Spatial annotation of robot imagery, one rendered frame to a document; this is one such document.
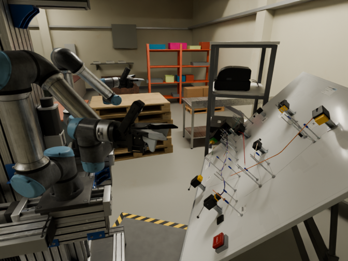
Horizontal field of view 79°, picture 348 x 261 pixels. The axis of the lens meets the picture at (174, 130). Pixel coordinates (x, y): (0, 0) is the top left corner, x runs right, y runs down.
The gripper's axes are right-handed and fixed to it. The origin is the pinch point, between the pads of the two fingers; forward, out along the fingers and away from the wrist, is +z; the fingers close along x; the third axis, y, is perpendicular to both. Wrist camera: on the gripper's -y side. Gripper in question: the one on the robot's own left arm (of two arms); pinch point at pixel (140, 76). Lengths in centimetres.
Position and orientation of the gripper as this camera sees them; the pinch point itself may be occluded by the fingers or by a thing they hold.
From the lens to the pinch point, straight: 182.8
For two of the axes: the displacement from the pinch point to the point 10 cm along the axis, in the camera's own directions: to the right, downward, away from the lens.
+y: -0.9, 8.8, 4.7
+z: 7.8, -2.3, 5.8
